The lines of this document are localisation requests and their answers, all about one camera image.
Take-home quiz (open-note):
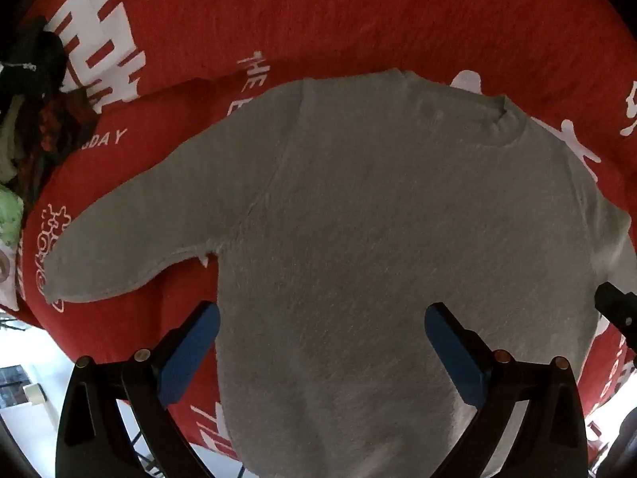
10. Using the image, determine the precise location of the red printed blanket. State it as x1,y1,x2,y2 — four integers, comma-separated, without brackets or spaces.
15,0,637,459

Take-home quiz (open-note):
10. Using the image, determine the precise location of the light green cloth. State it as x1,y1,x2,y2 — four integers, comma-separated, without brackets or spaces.
0,184,25,246

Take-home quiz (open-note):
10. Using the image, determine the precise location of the white box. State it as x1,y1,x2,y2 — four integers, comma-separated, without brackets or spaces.
22,383,48,407

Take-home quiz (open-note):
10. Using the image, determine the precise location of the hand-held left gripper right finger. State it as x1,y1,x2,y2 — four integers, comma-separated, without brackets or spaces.
424,302,589,478

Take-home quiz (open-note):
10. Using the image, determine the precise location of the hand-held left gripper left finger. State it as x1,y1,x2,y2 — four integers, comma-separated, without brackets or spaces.
55,301,221,478

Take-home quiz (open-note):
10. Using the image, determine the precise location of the grey knit sweater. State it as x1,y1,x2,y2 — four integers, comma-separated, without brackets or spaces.
37,69,637,478

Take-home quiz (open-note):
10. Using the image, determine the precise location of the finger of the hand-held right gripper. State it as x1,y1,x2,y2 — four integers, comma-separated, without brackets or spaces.
594,282,637,354

